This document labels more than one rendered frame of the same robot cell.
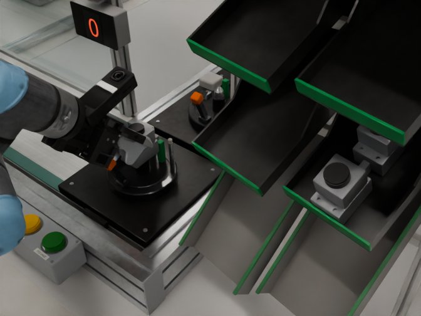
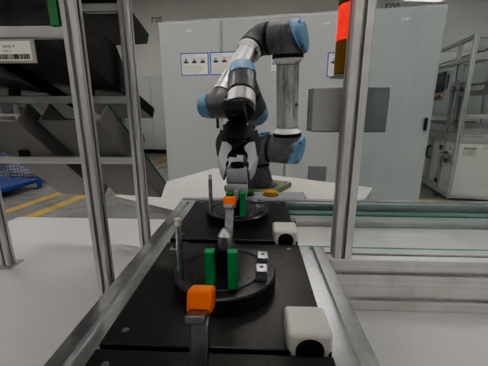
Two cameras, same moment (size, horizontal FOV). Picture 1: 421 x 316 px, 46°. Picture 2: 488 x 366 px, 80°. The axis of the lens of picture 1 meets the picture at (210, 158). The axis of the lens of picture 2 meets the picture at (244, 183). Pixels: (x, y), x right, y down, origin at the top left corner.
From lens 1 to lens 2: 1.34 m
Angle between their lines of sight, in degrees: 116
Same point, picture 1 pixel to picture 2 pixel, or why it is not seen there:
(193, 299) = not seen: hidden behind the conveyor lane
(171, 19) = not seen: outside the picture
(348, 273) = (49, 173)
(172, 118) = (279, 258)
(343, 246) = (50, 166)
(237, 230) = (128, 181)
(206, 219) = (152, 180)
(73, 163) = (322, 236)
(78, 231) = not seen: hidden behind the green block
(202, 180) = (186, 226)
